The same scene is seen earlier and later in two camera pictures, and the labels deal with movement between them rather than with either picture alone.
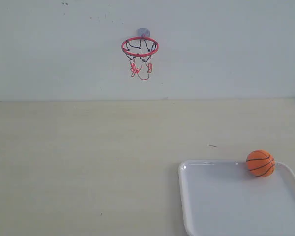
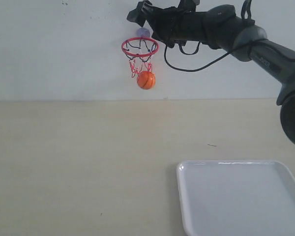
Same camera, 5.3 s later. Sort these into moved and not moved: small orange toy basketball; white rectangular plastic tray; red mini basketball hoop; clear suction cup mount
Moved: small orange toy basketball
Not moved: red mini basketball hoop; clear suction cup mount; white rectangular plastic tray
